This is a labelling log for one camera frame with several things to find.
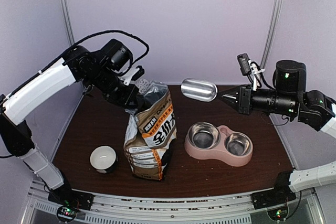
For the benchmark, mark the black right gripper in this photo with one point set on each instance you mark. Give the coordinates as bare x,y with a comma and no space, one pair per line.
244,98

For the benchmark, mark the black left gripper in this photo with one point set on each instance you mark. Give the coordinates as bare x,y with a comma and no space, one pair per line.
124,100

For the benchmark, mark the metal food scoop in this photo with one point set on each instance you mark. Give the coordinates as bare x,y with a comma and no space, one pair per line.
199,90

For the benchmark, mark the dog food bag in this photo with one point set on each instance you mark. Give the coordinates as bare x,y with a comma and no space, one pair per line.
150,133

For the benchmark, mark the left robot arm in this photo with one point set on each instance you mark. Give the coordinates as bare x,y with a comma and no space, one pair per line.
100,69

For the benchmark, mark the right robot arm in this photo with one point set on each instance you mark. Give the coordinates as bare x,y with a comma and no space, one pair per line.
290,98

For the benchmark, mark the pink double pet feeder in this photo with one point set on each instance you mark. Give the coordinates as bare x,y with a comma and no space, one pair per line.
219,152

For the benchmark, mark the small steel feeder bowl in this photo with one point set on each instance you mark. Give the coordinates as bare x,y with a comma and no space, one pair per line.
238,144

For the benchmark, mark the large steel feeder bowl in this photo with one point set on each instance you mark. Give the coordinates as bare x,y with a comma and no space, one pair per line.
203,135

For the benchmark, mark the white ceramic bowl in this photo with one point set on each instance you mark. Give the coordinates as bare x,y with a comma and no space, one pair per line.
104,159

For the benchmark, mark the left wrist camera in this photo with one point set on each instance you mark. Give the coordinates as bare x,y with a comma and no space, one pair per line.
132,75

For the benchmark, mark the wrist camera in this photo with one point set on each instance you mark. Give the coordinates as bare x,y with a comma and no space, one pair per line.
251,70
132,75

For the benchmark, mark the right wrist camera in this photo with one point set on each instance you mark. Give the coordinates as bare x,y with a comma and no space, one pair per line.
251,70

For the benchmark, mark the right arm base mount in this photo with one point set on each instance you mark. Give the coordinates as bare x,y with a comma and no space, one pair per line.
276,200

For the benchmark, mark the aluminium front rail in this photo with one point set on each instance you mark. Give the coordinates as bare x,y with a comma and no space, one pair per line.
236,208

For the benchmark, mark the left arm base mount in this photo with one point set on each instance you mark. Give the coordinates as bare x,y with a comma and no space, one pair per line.
71,202

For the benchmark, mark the right aluminium frame post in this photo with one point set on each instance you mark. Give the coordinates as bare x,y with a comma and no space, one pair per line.
271,31

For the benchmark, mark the aluminium frame post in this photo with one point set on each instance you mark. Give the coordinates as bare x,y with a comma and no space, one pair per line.
271,31
67,21

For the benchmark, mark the left aluminium frame post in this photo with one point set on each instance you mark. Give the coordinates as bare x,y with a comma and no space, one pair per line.
67,21

